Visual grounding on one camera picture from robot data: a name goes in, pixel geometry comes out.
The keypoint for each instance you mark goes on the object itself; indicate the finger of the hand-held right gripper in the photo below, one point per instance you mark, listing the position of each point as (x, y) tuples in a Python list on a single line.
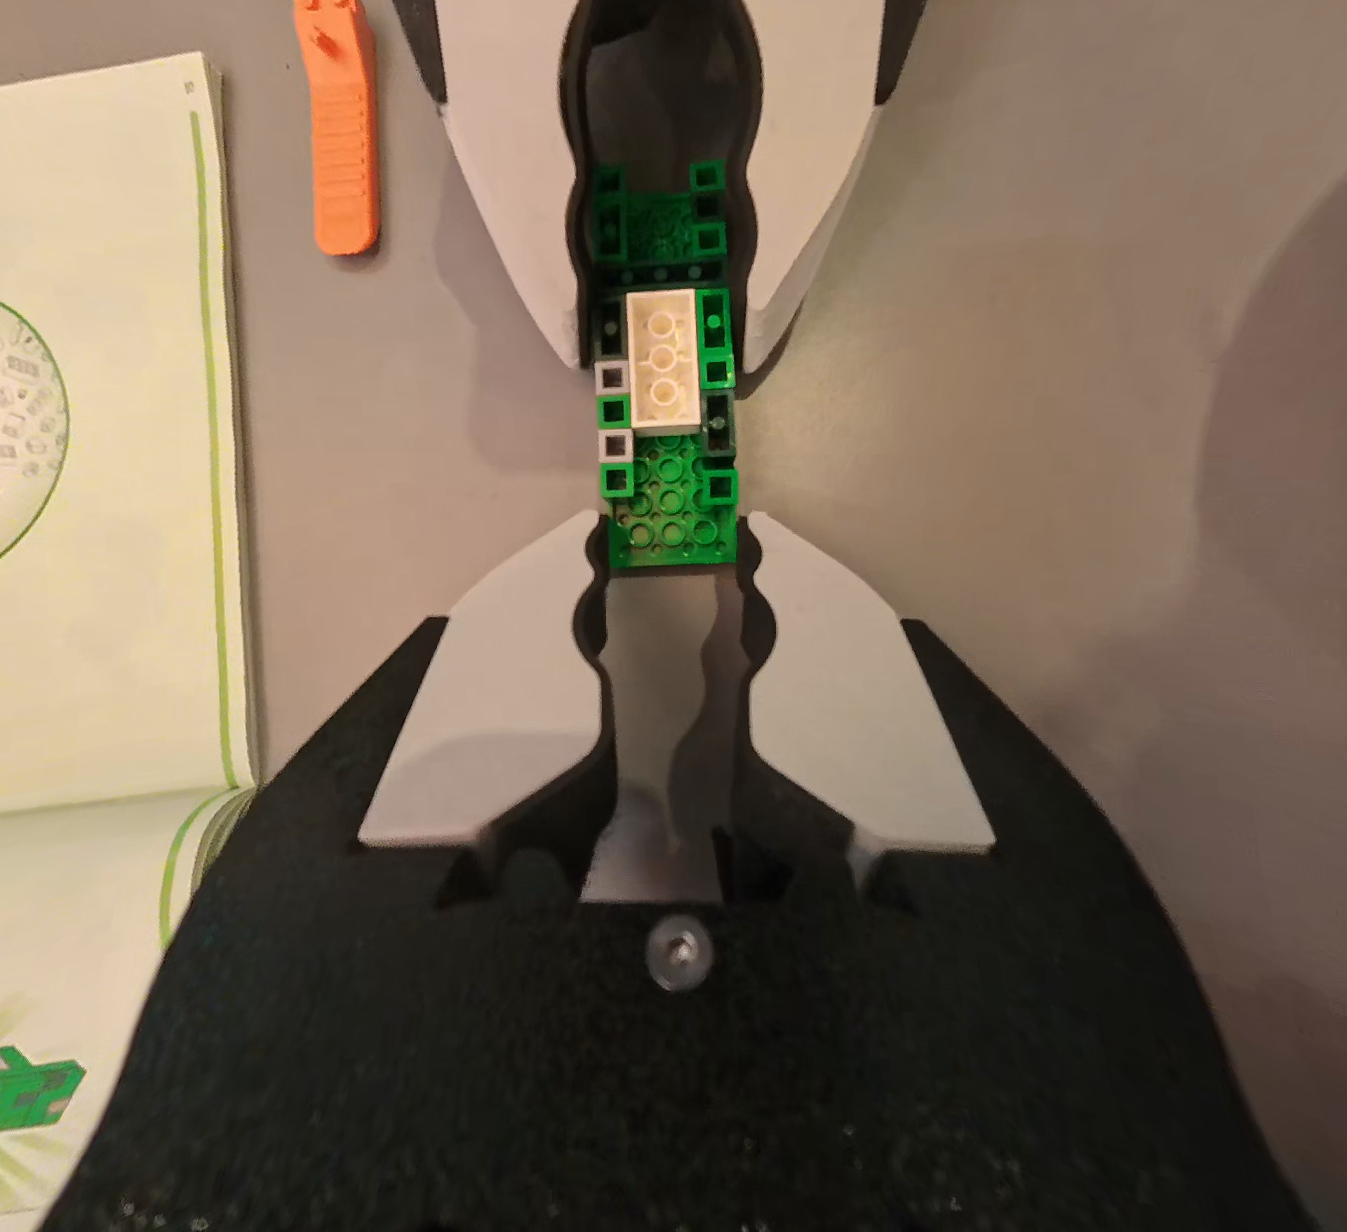
[(506, 95), (821, 95)]

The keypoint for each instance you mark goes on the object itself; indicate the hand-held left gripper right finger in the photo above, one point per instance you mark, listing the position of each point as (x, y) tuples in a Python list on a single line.
[(852, 716)]

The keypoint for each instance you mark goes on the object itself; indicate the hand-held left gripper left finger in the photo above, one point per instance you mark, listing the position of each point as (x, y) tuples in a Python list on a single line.
[(494, 706)]

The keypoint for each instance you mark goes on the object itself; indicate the green toy brick build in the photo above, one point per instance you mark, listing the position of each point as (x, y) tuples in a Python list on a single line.
[(663, 505)]

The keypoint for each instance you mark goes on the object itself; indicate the orange brick separator tool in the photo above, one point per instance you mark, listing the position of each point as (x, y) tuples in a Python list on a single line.
[(343, 149)]

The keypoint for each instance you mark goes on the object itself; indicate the toy brick instruction booklet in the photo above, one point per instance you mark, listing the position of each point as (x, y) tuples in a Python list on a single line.
[(105, 621)]

